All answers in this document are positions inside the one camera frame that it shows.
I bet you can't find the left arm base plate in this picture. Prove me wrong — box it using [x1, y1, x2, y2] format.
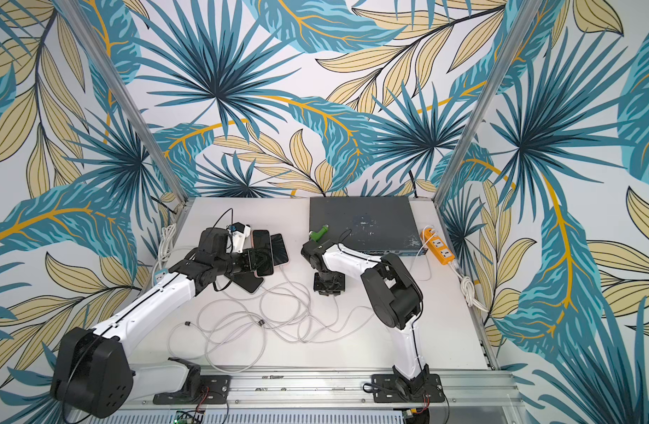
[153, 375, 232, 406]

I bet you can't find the orange power strip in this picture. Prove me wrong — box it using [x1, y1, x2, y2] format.
[422, 228, 455, 265]

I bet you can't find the aluminium mounting rail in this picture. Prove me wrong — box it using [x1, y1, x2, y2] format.
[80, 367, 527, 412]

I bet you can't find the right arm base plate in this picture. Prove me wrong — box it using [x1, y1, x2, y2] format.
[363, 374, 446, 405]

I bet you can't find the black phone light case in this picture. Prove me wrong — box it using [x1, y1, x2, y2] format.
[230, 272, 264, 294]

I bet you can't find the dark phone pink case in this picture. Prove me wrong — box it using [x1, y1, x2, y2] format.
[251, 230, 274, 277]

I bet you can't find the left coiled white cord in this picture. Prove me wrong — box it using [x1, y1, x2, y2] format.
[158, 222, 177, 266]

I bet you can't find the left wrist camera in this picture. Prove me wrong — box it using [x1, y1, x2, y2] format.
[227, 223, 251, 254]

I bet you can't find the white power strip cord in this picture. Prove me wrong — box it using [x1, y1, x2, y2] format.
[451, 261, 490, 314]

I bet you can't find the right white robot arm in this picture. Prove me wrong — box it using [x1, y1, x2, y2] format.
[301, 240, 430, 401]

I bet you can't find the white charging cable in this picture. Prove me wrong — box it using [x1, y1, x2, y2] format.
[164, 264, 379, 373]

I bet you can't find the green plastic handle piece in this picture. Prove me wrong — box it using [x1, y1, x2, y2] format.
[309, 224, 329, 242]

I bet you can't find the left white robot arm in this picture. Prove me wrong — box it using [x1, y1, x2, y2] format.
[50, 248, 273, 419]

